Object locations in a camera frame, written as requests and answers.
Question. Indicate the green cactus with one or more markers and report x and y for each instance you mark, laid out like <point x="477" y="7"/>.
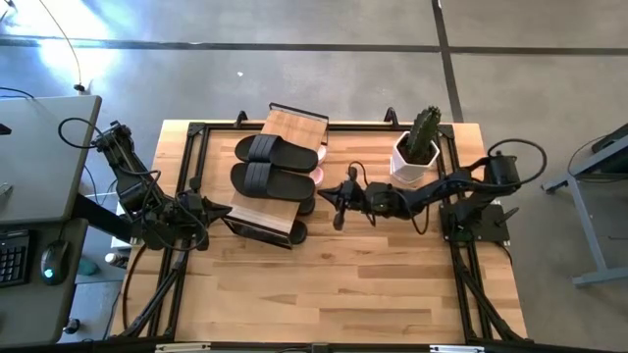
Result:
<point x="422" y="132"/>

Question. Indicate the grey metal stand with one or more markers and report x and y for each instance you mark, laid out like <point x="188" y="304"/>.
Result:
<point x="589" y="230"/>

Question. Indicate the grey desk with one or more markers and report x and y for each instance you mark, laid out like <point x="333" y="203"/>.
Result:
<point x="44" y="142"/>

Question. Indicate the black slide sandal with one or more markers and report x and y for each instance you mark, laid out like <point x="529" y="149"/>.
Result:
<point x="289" y="185"/>
<point x="299" y="233"/>
<point x="294" y="156"/>
<point x="307" y="207"/>

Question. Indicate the white plant pot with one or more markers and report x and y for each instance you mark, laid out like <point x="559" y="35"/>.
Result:
<point x="402" y="171"/>

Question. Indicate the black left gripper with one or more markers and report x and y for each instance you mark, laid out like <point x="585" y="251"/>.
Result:
<point x="189" y="213"/>

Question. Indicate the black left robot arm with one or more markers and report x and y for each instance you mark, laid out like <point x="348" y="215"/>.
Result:
<point x="132" y="188"/>

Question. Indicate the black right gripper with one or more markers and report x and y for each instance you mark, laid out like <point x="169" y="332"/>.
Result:
<point x="368" y="198"/>

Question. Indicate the teal object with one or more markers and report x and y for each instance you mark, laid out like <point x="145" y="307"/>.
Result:
<point x="88" y="267"/>

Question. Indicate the black metal frame bracket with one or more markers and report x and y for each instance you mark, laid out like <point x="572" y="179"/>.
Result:
<point x="240" y="117"/>
<point x="391" y="116"/>

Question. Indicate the black keyboard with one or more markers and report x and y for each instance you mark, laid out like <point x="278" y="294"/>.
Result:
<point x="12" y="260"/>

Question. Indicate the pink slide sandal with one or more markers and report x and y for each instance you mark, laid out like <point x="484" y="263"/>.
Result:
<point x="319" y="176"/>
<point x="322" y="156"/>

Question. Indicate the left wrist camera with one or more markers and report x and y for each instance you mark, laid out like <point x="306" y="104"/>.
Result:
<point x="201" y="240"/>

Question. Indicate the black metal table frame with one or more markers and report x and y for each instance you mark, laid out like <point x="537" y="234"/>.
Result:
<point x="194" y="128"/>

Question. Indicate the small white bottle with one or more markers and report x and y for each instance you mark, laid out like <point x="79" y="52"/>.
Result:
<point x="117" y="259"/>

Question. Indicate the black computer mouse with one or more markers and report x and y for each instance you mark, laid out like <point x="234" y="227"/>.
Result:
<point x="54" y="262"/>

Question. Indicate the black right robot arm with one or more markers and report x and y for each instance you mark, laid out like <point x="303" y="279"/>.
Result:
<point x="441" y="184"/>

